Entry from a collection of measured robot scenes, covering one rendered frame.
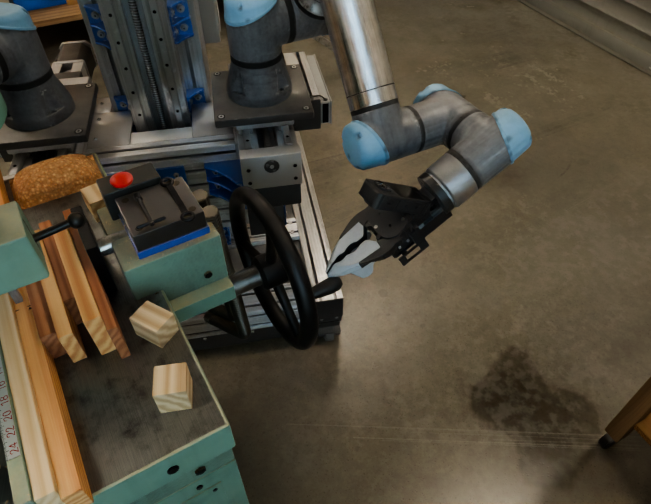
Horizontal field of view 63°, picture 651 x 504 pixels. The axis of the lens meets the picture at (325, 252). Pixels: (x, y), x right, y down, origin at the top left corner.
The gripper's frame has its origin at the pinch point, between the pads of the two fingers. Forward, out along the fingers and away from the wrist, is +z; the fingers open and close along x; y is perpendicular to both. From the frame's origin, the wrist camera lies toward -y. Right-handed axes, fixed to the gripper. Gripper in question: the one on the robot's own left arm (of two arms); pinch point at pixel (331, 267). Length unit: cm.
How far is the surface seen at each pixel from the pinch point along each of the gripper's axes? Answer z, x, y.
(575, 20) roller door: -193, 171, 194
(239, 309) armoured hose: 18.1, 10.4, 6.6
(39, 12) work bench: 50, 284, 37
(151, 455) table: 26.6, -17.0, -17.3
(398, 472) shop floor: 26, -6, 85
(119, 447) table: 29.1, -14.5, -18.7
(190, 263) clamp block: 14.2, 5.4, -14.3
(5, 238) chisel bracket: 23.4, 4.5, -35.3
